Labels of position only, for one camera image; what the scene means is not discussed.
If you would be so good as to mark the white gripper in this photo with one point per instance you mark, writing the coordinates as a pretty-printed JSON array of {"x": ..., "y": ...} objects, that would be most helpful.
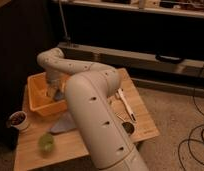
[{"x": 53, "y": 89}]

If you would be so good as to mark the orange plastic tray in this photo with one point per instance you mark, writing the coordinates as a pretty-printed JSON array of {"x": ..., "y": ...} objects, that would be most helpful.
[{"x": 39, "y": 102}]

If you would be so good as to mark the blue sponge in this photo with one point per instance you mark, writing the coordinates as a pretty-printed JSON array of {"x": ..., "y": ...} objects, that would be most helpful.
[{"x": 59, "y": 96}]

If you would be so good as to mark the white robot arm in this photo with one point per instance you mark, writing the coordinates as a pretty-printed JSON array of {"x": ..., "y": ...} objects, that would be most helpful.
[{"x": 87, "y": 90}]

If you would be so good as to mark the grey blue cloth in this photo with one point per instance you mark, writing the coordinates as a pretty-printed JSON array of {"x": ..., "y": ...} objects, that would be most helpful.
[{"x": 64, "y": 124}]

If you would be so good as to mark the white cup with snacks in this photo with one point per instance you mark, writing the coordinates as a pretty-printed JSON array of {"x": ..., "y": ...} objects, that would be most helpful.
[{"x": 19, "y": 120}]

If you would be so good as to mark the metal lamp stand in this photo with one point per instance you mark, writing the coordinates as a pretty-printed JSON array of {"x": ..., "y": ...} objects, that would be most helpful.
[{"x": 66, "y": 35}]

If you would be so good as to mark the wooden table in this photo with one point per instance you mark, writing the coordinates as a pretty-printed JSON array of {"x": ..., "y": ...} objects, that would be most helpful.
[{"x": 70, "y": 145}]

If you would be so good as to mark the small metal cup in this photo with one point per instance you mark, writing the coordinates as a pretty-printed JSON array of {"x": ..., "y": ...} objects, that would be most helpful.
[{"x": 129, "y": 127}]

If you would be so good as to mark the grey low shelf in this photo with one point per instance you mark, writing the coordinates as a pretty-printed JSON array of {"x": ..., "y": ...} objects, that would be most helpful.
[{"x": 132, "y": 59}]

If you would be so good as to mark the black device on shelf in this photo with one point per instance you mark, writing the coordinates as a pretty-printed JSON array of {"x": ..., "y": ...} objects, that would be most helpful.
[{"x": 168, "y": 59}]

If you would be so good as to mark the upper wooden shelf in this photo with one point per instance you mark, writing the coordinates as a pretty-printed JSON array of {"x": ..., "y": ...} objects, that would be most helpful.
[{"x": 140, "y": 8}]

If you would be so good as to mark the white handled spoon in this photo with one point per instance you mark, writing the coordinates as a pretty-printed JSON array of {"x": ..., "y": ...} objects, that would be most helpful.
[{"x": 127, "y": 106}]

